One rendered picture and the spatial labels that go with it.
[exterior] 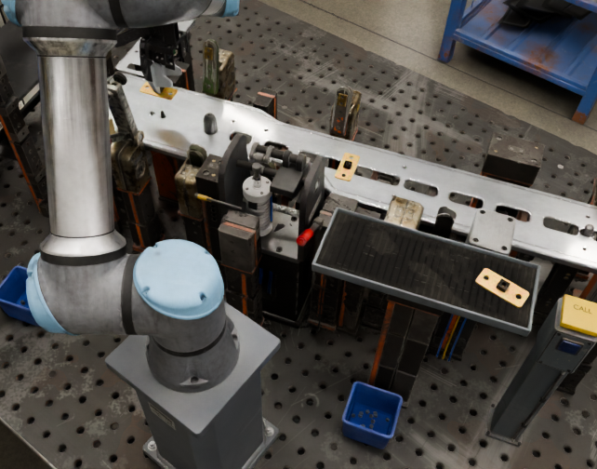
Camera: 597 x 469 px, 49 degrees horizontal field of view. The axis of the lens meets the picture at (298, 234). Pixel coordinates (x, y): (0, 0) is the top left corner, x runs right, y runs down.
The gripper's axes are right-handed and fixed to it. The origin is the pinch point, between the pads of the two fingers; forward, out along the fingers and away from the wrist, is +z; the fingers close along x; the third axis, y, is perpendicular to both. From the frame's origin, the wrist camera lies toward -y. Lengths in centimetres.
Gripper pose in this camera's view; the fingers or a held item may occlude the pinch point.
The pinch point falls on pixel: (157, 85)
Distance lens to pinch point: 157.4
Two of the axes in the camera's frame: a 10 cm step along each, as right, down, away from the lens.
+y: 9.4, 2.9, -1.9
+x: 3.4, -7.3, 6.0
